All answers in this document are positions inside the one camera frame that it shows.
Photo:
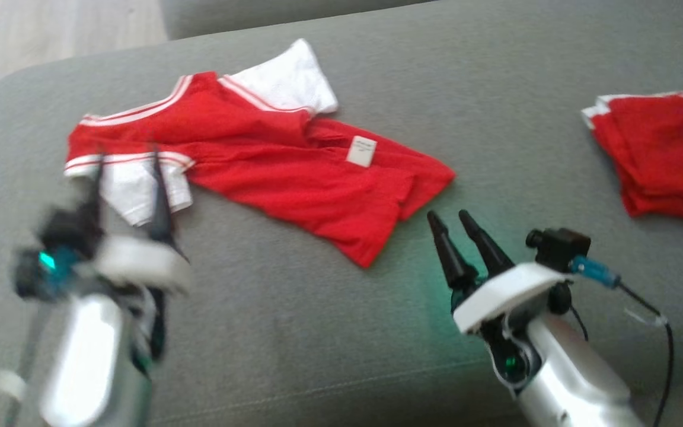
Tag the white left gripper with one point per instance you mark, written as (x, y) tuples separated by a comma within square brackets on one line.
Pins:
[(140, 261)]

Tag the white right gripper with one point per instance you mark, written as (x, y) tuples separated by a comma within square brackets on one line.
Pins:
[(513, 296)]

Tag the red shirt with white sleeves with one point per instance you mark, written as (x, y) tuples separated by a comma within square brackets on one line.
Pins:
[(282, 166)]

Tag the red Bulls basketball shorts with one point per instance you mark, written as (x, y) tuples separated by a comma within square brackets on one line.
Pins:
[(661, 154)]

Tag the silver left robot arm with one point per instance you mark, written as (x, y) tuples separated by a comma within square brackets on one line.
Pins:
[(92, 356)]

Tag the grey fabric sofa seat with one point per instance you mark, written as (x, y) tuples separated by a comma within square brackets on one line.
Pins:
[(341, 320)]

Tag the grey sofa back cushion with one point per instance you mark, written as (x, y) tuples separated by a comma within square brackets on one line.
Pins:
[(270, 15)]

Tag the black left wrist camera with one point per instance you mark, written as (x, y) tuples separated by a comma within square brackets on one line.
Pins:
[(72, 228)]

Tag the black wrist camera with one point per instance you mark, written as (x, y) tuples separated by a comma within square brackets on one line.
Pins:
[(558, 248), (72, 228)]

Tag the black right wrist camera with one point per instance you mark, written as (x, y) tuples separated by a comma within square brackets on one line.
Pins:
[(558, 248)]

